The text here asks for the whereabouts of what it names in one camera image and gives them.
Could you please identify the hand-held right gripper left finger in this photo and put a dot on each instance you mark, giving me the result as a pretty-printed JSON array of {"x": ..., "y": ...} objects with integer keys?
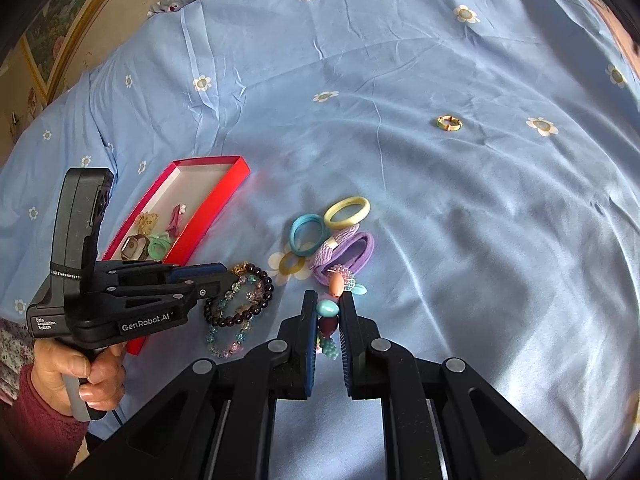
[{"x": 310, "y": 355}]

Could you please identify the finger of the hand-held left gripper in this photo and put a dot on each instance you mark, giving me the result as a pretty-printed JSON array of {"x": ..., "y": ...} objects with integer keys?
[
  {"x": 200, "y": 294},
  {"x": 200, "y": 272}
]

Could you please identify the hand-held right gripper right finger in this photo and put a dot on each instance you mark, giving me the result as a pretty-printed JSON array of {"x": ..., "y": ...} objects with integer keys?
[{"x": 346, "y": 355}]

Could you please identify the wristwatch with patterned band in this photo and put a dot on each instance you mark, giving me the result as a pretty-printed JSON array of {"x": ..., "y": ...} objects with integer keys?
[{"x": 132, "y": 247}]

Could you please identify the yellow hair claw clip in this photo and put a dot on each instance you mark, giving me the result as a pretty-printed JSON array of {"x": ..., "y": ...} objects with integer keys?
[{"x": 147, "y": 222}]

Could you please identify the red shallow cardboard box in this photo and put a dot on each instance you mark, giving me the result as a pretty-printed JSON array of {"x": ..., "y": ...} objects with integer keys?
[{"x": 210, "y": 195}]

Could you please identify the person's left forearm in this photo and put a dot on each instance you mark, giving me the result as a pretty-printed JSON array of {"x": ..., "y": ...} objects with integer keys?
[{"x": 35, "y": 425}]

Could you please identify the person's left hand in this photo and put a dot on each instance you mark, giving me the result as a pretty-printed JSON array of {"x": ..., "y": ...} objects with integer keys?
[{"x": 65, "y": 365}]

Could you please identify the floral cloth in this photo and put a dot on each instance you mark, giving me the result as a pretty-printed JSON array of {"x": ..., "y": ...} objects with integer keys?
[{"x": 12, "y": 355}]

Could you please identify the blue flowered bedsheet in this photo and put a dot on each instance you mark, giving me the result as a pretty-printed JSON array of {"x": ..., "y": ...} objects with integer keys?
[{"x": 450, "y": 210}]

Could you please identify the wooden headboard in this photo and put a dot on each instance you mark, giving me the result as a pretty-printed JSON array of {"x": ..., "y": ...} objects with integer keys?
[{"x": 75, "y": 35}]

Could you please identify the pink printed blanket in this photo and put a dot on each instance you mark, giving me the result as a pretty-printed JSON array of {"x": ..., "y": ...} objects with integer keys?
[{"x": 625, "y": 30}]

